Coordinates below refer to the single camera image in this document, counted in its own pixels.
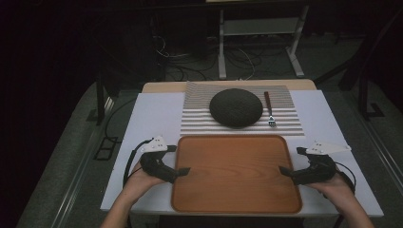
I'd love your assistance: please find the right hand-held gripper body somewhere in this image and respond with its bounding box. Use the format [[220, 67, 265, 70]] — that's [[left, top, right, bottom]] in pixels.
[[290, 140, 353, 186]]

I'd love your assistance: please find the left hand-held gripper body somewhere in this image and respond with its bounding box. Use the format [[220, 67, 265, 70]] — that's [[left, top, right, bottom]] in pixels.
[[139, 136, 179, 184]]

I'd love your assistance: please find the person's left hand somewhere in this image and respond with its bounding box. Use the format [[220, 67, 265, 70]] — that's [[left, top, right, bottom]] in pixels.
[[121, 161, 166, 203]]

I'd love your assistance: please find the person's right hand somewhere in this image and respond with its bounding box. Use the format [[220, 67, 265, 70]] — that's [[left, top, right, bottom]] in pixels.
[[304, 172, 356, 214]]

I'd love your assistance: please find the white board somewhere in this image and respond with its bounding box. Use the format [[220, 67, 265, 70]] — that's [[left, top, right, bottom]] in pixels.
[[100, 89, 385, 219]]

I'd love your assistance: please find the grey striped placemat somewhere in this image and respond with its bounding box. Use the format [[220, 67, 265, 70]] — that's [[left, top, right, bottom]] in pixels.
[[179, 81, 306, 138]]

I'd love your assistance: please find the brown wooden tray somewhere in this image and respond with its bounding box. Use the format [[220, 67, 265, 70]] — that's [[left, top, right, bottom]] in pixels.
[[170, 134, 304, 215]]

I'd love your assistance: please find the dark grey round plate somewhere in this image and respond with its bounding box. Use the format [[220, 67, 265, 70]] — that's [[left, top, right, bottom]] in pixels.
[[208, 87, 264, 129]]

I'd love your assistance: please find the black metal stand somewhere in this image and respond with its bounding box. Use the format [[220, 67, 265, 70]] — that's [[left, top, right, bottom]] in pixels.
[[356, 70, 386, 122]]

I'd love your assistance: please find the white metal stand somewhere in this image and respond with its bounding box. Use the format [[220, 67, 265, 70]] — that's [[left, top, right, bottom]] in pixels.
[[217, 4, 311, 81]]

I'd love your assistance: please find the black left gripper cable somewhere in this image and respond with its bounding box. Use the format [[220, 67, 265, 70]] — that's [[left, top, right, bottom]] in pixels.
[[122, 138, 155, 188]]

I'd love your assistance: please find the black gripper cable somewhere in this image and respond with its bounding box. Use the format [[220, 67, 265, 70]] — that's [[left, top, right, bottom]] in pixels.
[[335, 161, 357, 196], [122, 138, 155, 188]]

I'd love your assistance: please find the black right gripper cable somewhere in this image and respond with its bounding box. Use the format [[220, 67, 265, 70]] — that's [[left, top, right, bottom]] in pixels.
[[335, 161, 357, 196]]

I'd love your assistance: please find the brown-handled metal fork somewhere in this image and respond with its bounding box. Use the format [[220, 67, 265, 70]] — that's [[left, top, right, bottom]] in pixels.
[[263, 90, 278, 128]]

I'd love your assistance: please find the black floor cable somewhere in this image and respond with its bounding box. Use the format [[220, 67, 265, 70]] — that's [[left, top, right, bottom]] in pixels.
[[104, 97, 138, 144]]

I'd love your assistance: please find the tangle of floor cables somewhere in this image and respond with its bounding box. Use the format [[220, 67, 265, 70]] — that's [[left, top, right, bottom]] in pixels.
[[151, 33, 259, 82]]

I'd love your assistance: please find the black metal frame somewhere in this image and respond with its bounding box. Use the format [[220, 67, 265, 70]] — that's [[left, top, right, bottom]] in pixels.
[[94, 71, 122, 126]]

